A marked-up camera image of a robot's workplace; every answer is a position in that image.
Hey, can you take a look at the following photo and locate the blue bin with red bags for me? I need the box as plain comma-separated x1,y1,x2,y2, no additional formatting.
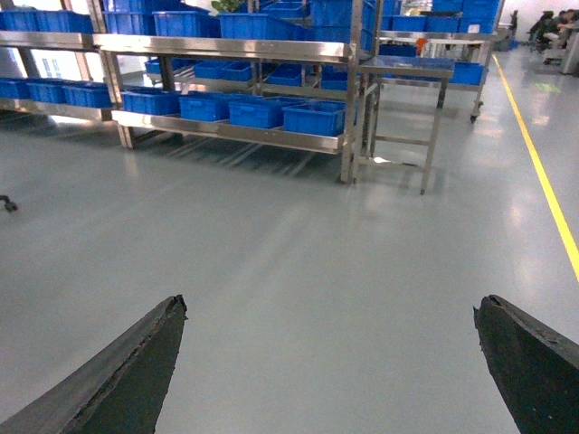
282,100,346,137

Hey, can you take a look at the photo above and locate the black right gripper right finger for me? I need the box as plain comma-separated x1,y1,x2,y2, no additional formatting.
473,295,578,433

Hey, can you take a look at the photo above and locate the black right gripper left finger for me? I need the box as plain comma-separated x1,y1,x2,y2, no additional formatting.
1,295,186,433

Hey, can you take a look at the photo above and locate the empty blue plastic bin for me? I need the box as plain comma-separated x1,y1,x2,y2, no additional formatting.
229,96,307,129

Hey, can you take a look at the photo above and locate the small stainless steel table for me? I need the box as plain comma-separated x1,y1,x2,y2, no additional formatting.
351,55,455,194

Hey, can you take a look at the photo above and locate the stainless steel shelf rack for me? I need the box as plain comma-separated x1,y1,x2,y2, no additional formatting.
1,1,380,183

